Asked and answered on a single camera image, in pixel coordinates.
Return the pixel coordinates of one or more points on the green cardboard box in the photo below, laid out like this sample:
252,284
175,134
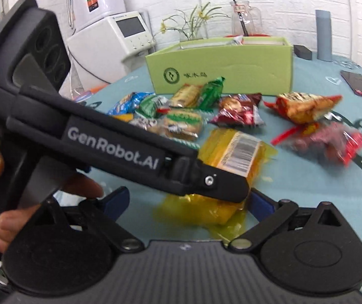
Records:
254,64

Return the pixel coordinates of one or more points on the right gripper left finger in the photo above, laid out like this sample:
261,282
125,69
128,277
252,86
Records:
116,203

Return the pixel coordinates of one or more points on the white water dispenser machine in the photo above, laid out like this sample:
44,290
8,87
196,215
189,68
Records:
109,49

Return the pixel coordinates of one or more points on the glass pitcher with straw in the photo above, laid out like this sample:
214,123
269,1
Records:
246,19

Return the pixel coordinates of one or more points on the green candy wrapper snack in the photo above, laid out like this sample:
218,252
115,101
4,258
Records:
210,94

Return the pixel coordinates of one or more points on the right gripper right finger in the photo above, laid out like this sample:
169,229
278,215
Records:
261,206

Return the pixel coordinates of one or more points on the orange red snack packet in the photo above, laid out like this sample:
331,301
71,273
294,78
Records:
303,108

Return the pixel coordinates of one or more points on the yellow snack pack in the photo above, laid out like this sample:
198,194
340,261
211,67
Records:
232,151

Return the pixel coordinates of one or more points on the red cookie snack packet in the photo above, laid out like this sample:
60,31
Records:
239,110

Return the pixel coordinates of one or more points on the grey blue cylinder bottle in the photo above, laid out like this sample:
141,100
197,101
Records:
324,35

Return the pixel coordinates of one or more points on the red clear wrapped snack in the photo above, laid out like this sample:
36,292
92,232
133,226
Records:
326,142

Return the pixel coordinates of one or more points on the green biscuit packet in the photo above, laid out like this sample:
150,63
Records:
182,124

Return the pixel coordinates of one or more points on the blue snack packet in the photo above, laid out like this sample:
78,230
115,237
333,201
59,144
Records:
129,103

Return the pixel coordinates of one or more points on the glass vase with flowers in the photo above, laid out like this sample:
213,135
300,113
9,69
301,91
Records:
188,25

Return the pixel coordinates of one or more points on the small black box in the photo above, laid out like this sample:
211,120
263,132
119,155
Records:
303,52

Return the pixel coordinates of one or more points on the green white snack packet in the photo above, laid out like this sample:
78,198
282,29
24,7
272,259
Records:
150,105

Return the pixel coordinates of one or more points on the teal tablecloth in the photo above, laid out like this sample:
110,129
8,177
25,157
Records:
287,175

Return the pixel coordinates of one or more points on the smartphone with red case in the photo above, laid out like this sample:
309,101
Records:
354,80

